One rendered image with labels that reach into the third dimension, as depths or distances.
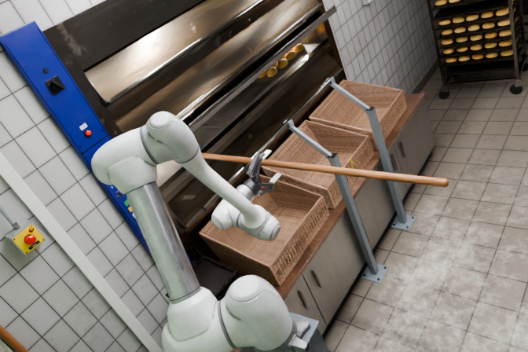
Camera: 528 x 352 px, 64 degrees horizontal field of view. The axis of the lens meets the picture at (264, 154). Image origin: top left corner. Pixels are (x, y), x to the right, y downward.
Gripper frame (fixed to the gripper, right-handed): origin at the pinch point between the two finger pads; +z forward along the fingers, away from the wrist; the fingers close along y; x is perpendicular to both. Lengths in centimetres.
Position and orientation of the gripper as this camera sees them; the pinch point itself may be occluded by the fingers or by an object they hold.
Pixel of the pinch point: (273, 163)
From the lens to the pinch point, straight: 199.1
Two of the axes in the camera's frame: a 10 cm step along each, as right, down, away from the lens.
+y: 3.7, 8.0, 4.7
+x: 7.3, 0.6, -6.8
